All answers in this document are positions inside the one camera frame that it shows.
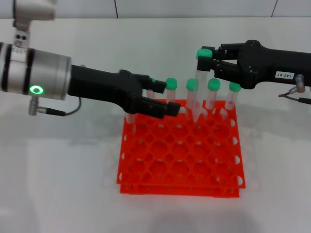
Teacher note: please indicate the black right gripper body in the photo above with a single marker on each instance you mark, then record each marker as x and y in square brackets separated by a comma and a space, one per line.
[262, 65]

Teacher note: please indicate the clear test tube green cap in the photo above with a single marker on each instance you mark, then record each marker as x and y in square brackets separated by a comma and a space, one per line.
[150, 94]
[191, 84]
[214, 83]
[234, 87]
[171, 83]
[204, 53]
[130, 122]

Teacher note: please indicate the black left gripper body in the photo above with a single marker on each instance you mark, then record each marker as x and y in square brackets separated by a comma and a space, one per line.
[102, 87]

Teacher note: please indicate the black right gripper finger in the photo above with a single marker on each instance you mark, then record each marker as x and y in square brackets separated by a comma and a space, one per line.
[204, 64]
[228, 51]

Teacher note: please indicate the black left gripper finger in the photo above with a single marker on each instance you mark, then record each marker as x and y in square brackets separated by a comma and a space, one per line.
[158, 87]
[155, 109]

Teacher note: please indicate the orange test tube rack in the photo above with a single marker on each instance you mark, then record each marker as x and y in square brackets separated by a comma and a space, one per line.
[179, 155]

